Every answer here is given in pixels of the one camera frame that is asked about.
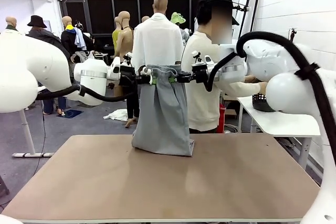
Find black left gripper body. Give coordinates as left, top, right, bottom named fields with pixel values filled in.
left=119, top=65, right=137, bottom=87

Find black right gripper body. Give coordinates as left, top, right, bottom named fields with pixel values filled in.
left=191, top=64, right=209, bottom=84

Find grey training pants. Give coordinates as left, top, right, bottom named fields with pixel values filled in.
left=131, top=63, right=195, bottom=157

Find black perforated plastic basket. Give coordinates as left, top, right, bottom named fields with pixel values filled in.
left=251, top=92, right=276, bottom=112

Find person's right forearm cream sleeve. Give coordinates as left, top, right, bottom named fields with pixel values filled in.
left=219, top=81, right=260, bottom=98

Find person's right hand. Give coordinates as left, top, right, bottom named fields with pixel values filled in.
left=256, top=81, right=268, bottom=94

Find person body cream cardigan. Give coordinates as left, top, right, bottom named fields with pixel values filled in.
left=181, top=0, right=268, bottom=133

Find mannequin with white shirt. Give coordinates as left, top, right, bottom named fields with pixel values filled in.
left=131, top=0, right=184, bottom=72

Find bare tan mannequin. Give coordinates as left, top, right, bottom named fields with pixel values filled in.
left=117, top=10, right=142, bottom=128

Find mannequin with yellow-green top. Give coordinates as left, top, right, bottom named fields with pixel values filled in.
left=112, top=16, right=122, bottom=51

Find red bag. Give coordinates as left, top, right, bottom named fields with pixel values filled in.
left=217, top=103, right=226, bottom=133

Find lime green hat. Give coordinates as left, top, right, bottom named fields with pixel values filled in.
left=170, top=12, right=186, bottom=25

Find dark blue floor plate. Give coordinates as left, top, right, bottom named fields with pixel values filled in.
left=61, top=109, right=85, bottom=119

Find black shutter door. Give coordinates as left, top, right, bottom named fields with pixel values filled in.
left=59, top=0, right=221, bottom=51

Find mannequin with yellow collar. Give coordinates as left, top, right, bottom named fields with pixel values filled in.
left=60, top=15, right=87, bottom=51

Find black framed white panel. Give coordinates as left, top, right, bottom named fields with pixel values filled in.
left=239, top=0, right=263, bottom=41

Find black tripod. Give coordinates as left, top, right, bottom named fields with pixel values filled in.
left=288, top=27, right=299, bottom=42

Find figure with black bucket hat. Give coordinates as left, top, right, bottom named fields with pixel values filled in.
left=26, top=15, right=71, bottom=116

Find white table with T-foot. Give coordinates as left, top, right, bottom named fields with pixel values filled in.
left=12, top=108, right=55, bottom=158

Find mannequin with cream jacket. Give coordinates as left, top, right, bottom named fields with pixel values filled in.
left=5, top=16, right=19, bottom=35

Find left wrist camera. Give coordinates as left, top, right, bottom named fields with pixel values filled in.
left=122, top=52, right=134, bottom=66

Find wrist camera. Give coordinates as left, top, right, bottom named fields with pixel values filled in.
left=122, top=52, right=134, bottom=66
left=191, top=50, right=203, bottom=65

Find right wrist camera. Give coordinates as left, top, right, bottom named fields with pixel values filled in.
left=191, top=50, right=203, bottom=65

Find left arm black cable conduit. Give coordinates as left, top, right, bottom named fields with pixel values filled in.
left=35, top=83, right=137, bottom=103

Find thin black floor cable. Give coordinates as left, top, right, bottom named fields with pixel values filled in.
left=33, top=115, right=47, bottom=175

